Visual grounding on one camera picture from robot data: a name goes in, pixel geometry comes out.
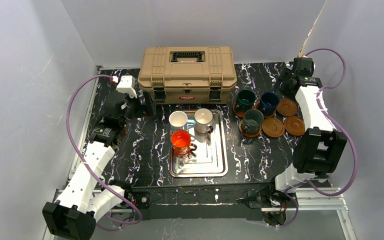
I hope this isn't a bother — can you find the brown wooden coaster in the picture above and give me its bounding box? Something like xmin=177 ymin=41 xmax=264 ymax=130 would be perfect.
xmin=283 ymin=116 xmax=306 ymax=136
xmin=232 ymin=102 xmax=245 ymax=118
xmin=238 ymin=119 xmax=263 ymax=138
xmin=276 ymin=98 xmax=298 ymax=117
xmin=253 ymin=101 xmax=276 ymax=119
xmin=261 ymin=117 xmax=285 ymax=138

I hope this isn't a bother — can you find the navy blue cup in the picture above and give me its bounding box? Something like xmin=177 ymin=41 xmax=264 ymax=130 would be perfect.
xmin=257 ymin=92 xmax=280 ymax=117

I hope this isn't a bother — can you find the teal cup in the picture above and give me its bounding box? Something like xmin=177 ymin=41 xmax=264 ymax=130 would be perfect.
xmin=234 ymin=89 xmax=257 ymax=113

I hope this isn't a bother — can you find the dark grey cup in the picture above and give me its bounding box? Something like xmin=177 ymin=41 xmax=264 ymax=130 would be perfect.
xmin=241 ymin=108 xmax=264 ymax=135

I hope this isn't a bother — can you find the cream cup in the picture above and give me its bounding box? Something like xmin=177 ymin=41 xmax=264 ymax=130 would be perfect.
xmin=194 ymin=108 xmax=214 ymax=134

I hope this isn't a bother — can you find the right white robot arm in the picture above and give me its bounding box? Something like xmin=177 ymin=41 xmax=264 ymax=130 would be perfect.
xmin=274 ymin=57 xmax=347 ymax=193

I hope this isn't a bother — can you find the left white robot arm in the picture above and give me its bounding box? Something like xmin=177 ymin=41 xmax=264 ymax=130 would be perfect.
xmin=42 ymin=91 xmax=156 ymax=240

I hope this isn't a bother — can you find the white cup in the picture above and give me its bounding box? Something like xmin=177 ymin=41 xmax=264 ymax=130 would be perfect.
xmin=168 ymin=111 xmax=188 ymax=133

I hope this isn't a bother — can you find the orange cup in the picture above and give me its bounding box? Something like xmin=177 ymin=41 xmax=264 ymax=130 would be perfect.
xmin=170 ymin=130 xmax=198 ymax=156

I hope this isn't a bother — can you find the tan plastic toolbox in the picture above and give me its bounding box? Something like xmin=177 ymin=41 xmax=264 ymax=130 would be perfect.
xmin=137 ymin=46 xmax=237 ymax=105

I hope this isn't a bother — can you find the stainless steel tray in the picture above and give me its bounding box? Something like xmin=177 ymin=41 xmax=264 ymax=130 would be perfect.
xmin=169 ymin=110 xmax=228 ymax=178

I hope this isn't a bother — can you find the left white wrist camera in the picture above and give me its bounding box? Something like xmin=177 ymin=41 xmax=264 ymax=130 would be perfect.
xmin=116 ymin=75 xmax=138 ymax=98

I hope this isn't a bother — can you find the aluminium frame rail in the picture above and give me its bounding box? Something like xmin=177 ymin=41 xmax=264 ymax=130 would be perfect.
xmin=42 ymin=187 xmax=357 ymax=240

